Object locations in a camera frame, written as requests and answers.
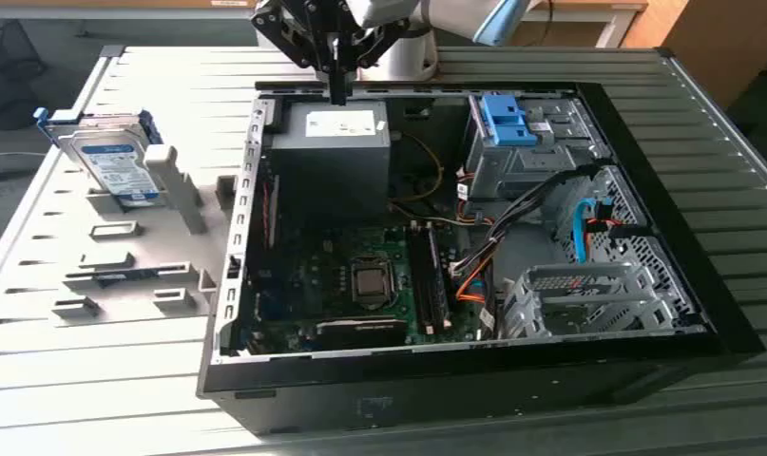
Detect CPU socket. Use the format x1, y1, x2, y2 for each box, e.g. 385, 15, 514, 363
346, 256, 401, 311

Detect black open PC case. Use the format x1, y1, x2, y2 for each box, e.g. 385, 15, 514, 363
195, 80, 767, 436

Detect white-legged wooden desk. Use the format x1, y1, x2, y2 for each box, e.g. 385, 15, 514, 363
0, 0, 652, 48

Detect loose RAM stick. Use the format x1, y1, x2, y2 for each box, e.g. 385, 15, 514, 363
94, 267, 165, 290

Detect grey parts rack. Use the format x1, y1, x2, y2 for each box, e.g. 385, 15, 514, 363
48, 144, 241, 332

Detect hard disk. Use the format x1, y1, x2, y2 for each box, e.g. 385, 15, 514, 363
32, 106, 167, 209

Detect black cable bundle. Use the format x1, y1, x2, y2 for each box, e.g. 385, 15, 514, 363
449, 165, 601, 279

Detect brown wooden cabinet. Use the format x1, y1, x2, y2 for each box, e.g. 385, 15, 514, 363
624, 0, 767, 111

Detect green motherboard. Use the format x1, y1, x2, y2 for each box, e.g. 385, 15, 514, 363
246, 220, 490, 355

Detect grey power supply unit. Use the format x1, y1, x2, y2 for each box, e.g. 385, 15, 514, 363
266, 99, 395, 232

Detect silver CPU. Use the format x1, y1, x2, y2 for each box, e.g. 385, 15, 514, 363
351, 268, 395, 295

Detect black RAM slot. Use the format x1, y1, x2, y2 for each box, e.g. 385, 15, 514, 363
405, 220, 439, 334

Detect grey metal disk bay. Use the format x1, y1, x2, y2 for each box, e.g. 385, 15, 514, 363
498, 259, 700, 341

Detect installed RAM stick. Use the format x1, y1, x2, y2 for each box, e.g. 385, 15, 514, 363
422, 221, 454, 330

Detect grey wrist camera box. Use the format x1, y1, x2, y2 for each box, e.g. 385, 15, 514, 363
349, 0, 422, 29

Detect white and grey wire bundle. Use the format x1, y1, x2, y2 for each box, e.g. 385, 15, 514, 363
389, 201, 497, 230

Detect red power wire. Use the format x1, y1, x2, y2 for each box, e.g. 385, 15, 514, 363
582, 216, 625, 237

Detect black mesh wastebasket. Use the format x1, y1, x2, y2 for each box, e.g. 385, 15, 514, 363
0, 17, 48, 132

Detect white floor cable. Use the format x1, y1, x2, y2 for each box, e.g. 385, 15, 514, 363
0, 150, 50, 165

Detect grey metal drive cage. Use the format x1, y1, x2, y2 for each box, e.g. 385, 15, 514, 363
463, 93, 613, 201

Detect blue data wire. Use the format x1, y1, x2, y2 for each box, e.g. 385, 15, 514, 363
572, 198, 616, 264

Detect orange wires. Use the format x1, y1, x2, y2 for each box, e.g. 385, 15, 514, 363
453, 268, 490, 304

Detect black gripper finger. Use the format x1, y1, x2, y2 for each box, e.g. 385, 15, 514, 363
338, 23, 405, 105
250, 5, 341, 105

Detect blue plastic drive latch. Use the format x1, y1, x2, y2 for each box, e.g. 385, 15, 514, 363
482, 94, 542, 147

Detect black graphics card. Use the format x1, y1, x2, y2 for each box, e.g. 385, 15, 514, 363
315, 316, 410, 352

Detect yellow wire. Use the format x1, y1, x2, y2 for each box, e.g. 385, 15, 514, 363
387, 132, 447, 204

